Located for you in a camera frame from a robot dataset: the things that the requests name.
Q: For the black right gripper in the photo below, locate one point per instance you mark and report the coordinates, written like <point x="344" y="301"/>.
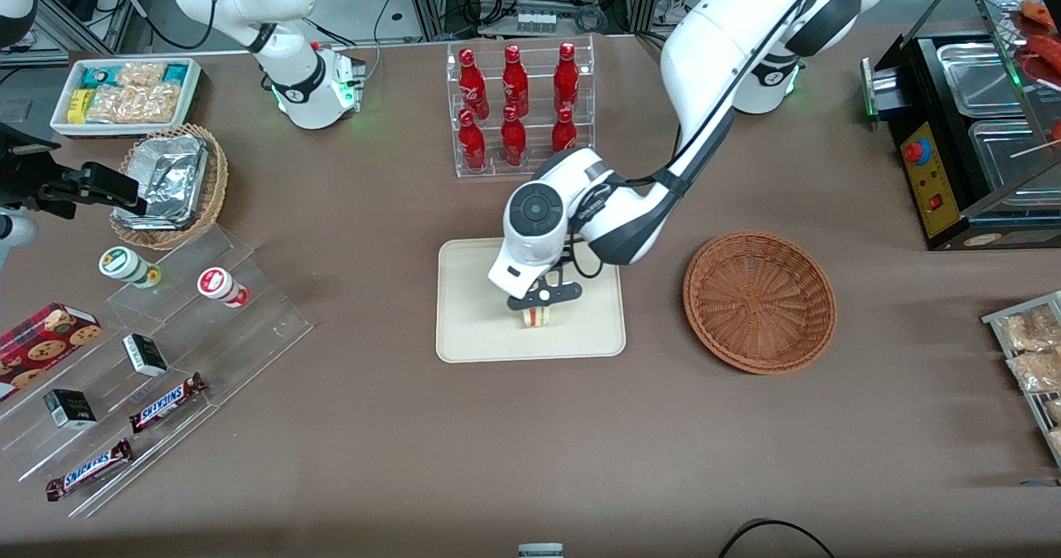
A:
<point x="31" y="178"/>

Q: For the triangular sandwich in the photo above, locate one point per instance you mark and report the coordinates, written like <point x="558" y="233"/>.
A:
<point x="537" y="319"/>

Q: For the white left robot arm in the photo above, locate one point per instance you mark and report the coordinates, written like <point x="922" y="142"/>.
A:
<point x="713" y="36"/>

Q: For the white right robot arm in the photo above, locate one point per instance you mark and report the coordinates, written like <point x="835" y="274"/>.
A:
<point x="302" y="85"/>

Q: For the beige plastic tray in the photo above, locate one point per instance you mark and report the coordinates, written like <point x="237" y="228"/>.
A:
<point x="472" y="309"/>

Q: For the light wicker basket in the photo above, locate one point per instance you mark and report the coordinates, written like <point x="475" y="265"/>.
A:
<point x="215" y="185"/>

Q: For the brown round wicker basket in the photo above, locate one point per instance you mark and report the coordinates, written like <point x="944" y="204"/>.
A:
<point x="758" y="301"/>

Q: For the silver foil packet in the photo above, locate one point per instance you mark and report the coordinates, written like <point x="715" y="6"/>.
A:
<point x="170" y="178"/>

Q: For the white rectangular snack bin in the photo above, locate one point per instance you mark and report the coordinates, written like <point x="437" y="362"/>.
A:
<point x="62" y="123"/>

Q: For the yellow snack packet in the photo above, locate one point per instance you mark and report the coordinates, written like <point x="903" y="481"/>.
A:
<point x="79" y="106"/>

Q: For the green lid white cup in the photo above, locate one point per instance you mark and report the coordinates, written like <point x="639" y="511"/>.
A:
<point x="124" y="264"/>

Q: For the clear bag of crackers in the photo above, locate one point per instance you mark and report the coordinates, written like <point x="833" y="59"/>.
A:
<point x="137" y="104"/>

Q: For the teal snack packet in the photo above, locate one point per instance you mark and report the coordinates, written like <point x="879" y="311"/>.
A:
<point x="95" y="78"/>

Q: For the clear acrylic bottle rack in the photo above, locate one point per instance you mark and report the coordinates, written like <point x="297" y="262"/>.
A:
<point x="489" y="172"/>

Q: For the red lid white cup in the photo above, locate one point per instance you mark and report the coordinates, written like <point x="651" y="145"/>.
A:
<point x="220" y="285"/>

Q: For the red cola bottle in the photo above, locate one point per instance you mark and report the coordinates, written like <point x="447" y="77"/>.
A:
<point x="564" y="133"/>
<point x="513" y="142"/>
<point x="515" y="84"/>
<point x="472" y="145"/>
<point x="473" y="85"/>
<point x="566" y="81"/>

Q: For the small black box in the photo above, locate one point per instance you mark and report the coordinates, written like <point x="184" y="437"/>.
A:
<point x="145" y="355"/>
<point x="70" y="409"/>

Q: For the red cookie box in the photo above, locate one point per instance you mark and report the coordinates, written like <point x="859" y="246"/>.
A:
<point x="41" y="346"/>

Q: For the clear acrylic stepped display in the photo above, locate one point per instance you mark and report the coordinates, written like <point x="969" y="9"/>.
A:
<point x="249" y="334"/>

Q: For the Snickers chocolate bar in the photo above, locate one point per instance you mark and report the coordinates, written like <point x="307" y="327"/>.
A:
<point x="166" y="404"/>
<point x="87" y="470"/>

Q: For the small grey object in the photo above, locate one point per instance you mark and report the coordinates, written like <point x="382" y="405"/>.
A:
<point x="540" y="550"/>

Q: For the white power strip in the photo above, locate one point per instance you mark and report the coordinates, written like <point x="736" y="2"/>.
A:
<point x="535" y="21"/>

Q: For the grey box with green light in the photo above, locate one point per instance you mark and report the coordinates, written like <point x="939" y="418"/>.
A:
<point x="880" y="85"/>

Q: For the black hot food display case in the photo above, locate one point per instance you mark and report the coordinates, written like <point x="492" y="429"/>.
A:
<point x="945" y="201"/>

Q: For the steel food pan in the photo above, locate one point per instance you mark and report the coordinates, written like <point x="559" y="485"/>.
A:
<point x="1007" y="156"/>
<point x="982" y="81"/>

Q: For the clear bag of fried snacks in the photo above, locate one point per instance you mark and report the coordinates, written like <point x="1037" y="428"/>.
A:
<point x="1038" y="371"/>
<point x="1032" y="330"/>

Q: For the red sausage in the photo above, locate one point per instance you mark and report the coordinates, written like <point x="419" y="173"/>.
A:
<point x="1046" y="48"/>

